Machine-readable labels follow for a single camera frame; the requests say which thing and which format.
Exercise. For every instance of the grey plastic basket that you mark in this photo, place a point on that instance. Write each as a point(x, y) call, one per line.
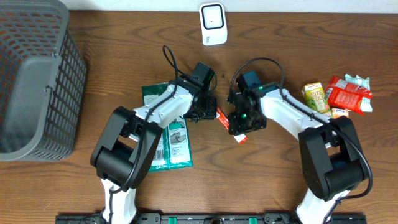
point(43, 78)

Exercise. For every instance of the orange Kleenex tissue pack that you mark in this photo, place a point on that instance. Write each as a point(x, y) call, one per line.
point(338, 112)

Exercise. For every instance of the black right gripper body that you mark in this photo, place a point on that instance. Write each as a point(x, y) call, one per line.
point(244, 121)

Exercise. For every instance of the white barcode scanner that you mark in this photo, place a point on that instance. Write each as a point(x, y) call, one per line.
point(213, 24)

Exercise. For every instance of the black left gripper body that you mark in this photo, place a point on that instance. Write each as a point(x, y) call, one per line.
point(206, 110)

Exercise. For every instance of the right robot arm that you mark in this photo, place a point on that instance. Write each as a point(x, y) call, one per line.
point(332, 160)

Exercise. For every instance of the green 3M gloves pack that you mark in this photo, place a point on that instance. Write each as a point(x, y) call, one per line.
point(177, 140)

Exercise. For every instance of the green tea drink carton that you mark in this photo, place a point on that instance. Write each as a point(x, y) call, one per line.
point(314, 97)

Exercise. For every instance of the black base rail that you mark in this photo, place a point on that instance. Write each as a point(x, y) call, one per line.
point(156, 218)

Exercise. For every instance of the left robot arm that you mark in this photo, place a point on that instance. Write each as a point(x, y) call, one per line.
point(125, 150)

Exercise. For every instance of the red snack bag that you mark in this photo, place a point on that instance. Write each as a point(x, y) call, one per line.
point(345, 95)

